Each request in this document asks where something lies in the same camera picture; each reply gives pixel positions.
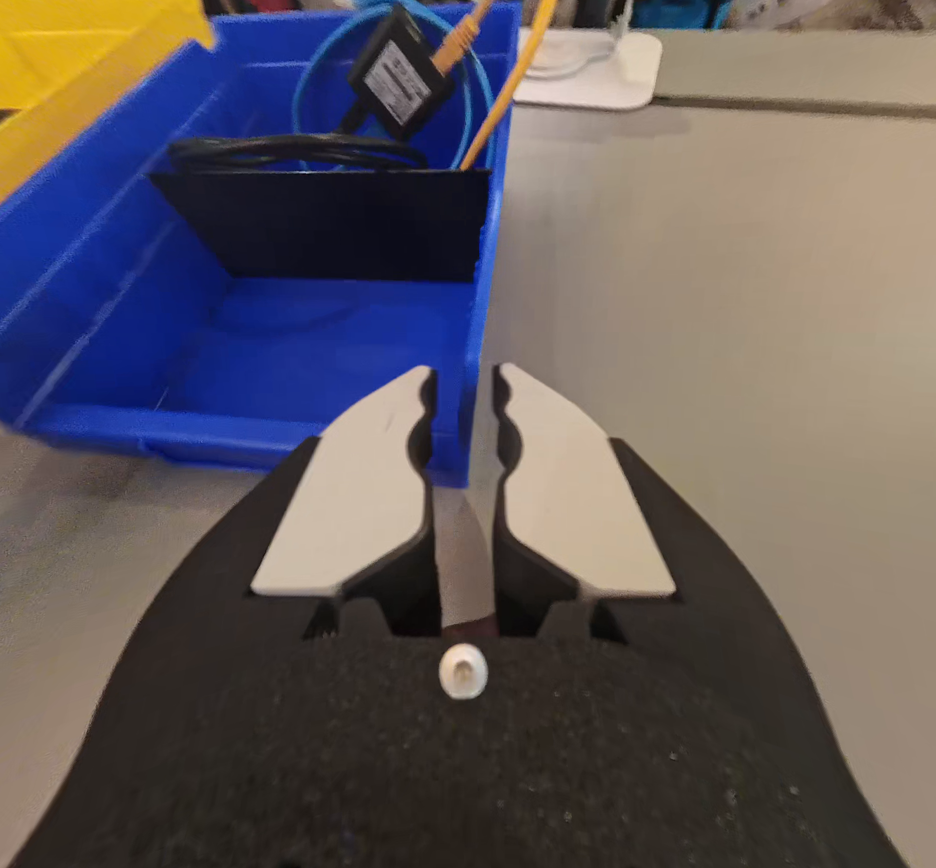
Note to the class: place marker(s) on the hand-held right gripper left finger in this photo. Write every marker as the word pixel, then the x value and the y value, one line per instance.
pixel 351 502

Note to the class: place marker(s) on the black bin divider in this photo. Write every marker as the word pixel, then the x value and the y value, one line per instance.
pixel 329 224

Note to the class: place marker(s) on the yellow plastic bin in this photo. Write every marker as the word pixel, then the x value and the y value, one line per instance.
pixel 73 41

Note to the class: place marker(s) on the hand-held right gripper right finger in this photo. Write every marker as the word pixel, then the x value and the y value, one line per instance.
pixel 578 502

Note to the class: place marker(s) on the black ethernet adapter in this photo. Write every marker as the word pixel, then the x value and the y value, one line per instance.
pixel 398 78

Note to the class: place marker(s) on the blue plastic bin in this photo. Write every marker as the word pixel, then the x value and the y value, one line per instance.
pixel 110 297

